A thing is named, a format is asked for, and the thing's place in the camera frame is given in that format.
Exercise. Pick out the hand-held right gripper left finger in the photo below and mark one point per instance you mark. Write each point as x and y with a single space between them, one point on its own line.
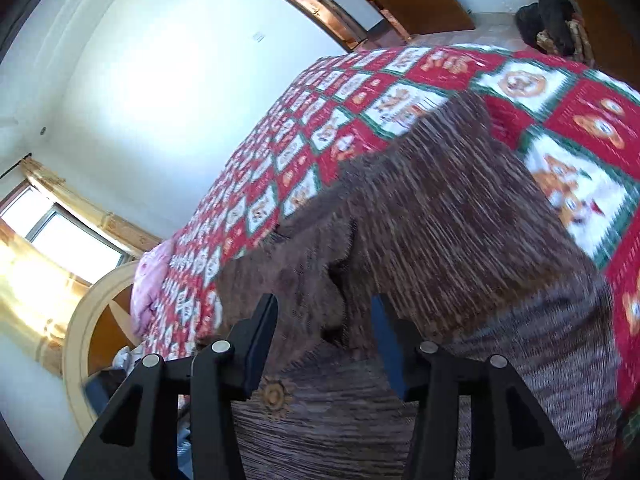
266 342

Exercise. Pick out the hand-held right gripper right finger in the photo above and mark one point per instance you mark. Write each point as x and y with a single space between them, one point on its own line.
382 345

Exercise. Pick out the brown knit sweater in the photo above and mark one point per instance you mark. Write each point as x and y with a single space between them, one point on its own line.
450 220

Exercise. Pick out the pink pillow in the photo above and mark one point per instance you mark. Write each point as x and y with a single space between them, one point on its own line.
150 285

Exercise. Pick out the cream wooden bed headboard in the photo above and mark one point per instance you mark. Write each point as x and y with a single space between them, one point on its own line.
75 350

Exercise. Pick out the window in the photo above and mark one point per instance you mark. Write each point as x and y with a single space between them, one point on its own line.
75 240

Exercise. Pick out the yellow patterned curtain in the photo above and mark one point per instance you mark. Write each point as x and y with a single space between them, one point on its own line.
45 300

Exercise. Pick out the red checked printed blanket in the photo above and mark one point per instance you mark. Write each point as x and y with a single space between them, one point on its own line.
575 110

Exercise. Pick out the black bag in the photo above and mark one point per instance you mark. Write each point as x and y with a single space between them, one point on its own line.
529 20

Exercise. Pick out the black garment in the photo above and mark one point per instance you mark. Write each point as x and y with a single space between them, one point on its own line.
556 15

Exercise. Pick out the brown wooden wardrobe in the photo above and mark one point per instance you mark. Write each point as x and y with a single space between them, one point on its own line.
607 25

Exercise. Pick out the wooden door frame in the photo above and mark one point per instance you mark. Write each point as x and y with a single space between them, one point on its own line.
320 7

